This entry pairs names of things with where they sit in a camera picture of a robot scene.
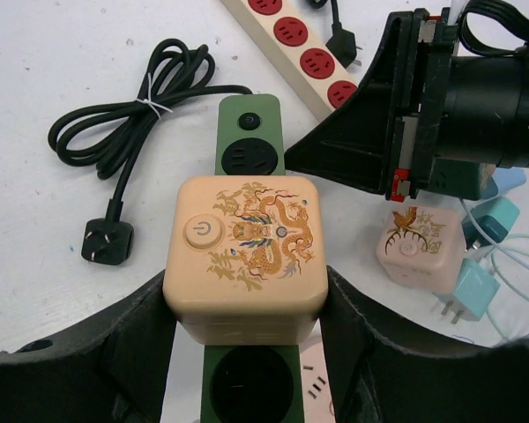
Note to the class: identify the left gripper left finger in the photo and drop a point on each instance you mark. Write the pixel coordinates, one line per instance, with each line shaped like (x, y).
(110, 367)

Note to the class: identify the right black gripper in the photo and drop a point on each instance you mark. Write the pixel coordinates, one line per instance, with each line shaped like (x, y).
(474, 108)

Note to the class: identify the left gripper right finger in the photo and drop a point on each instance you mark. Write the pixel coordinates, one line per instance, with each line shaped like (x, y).
(384, 368)

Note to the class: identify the pink round socket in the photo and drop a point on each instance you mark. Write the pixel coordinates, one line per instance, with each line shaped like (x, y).
(316, 392)

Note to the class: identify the light pink cube adapter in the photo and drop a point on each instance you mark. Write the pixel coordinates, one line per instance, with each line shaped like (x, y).
(423, 247)

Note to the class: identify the green power strip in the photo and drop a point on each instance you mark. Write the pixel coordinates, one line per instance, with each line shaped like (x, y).
(251, 383)

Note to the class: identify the light teal charger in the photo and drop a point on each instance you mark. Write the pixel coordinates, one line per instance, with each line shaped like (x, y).
(474, 291)

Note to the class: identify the light blue charger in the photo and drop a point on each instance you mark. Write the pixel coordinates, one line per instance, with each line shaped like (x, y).
(504, 180)

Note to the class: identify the beige wooden power strip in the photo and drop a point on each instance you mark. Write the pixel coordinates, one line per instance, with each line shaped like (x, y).
(296, 52)

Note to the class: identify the teal dual usb charger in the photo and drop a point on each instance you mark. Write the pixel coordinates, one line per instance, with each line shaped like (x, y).
(496, 218)

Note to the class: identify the dark green cube adapter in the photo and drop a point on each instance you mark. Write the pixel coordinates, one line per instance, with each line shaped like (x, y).
(461, 179)

